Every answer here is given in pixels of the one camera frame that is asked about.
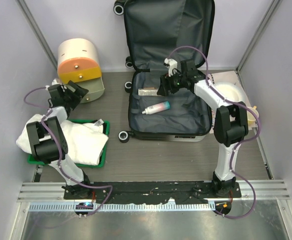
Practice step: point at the patterned placemat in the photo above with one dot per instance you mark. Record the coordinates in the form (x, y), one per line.
(227, 76)

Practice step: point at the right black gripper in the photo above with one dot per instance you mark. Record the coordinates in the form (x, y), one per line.
(166, 84)

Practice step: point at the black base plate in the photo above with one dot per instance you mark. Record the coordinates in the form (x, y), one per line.
(151, 192)

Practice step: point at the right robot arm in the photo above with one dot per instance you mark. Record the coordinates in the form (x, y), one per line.
(231, 124)

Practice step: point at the white black space suitcase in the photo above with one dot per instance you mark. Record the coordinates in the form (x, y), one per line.
(159, 29)

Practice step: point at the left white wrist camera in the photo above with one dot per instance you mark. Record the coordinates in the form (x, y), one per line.
(57, 82)

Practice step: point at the white paper plate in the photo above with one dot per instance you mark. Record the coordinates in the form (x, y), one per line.
(231, 91)

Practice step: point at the white garment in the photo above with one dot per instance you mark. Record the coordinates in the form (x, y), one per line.
(23, 143)

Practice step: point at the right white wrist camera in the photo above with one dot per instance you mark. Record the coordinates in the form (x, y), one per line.
(171, 65)

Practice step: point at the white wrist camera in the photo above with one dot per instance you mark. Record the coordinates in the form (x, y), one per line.
(171, 65)
(57, 82)

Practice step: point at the pink blue spray bottle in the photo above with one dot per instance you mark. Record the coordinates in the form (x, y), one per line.
(160, 107)

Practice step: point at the yellow cup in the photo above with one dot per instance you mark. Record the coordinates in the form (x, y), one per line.
(251, 114)

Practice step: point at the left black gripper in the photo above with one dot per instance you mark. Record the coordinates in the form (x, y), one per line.
(77, 95)

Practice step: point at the silver rectangular box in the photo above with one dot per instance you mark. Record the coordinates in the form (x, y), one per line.
(149, 91)

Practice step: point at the round mini drawer cabinet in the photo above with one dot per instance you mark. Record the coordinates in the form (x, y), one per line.
(78, 62)

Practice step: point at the green plastic tray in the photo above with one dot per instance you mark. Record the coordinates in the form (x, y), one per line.
(86, 140)

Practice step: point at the aluminium rail frame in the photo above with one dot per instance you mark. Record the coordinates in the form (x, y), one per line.
(53, 191)

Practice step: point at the white slotted cable duct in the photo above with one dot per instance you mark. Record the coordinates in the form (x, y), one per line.
(131, 207)

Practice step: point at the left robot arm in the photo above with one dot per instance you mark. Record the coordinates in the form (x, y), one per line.
(46, 138)

